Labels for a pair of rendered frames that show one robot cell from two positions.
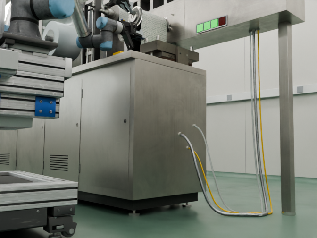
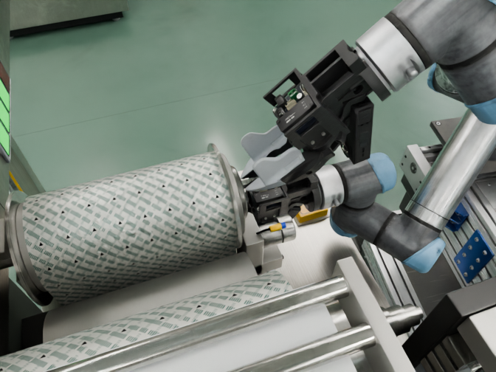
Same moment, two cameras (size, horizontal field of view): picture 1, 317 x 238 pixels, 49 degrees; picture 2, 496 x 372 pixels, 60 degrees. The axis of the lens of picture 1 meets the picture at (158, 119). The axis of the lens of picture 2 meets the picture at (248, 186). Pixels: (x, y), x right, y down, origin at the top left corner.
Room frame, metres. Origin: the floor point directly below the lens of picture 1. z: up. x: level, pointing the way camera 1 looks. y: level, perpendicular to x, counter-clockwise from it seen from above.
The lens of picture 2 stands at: (2.55, 0.35, 1.72)
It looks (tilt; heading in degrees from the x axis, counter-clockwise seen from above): 52 degrees down; 206
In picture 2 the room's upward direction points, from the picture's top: straight up
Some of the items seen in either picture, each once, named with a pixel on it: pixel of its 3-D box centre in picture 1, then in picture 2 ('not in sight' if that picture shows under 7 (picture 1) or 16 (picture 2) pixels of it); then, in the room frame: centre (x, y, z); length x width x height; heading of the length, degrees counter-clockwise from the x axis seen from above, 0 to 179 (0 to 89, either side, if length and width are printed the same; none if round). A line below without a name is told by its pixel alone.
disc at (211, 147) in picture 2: (135, 17); (224, 195); (2.25, 0.17, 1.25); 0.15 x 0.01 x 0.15; 45
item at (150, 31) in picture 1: (154, 39); not in sight; (2.29, 0.04, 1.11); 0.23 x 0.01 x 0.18; 135
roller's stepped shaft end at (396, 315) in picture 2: (103, 11); (390, 322); (2.37, 0.40, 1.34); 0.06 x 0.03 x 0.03; 135
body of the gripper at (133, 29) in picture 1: (127, 29); (280, 197); (2.13, 0.21, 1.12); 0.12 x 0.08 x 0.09; 135
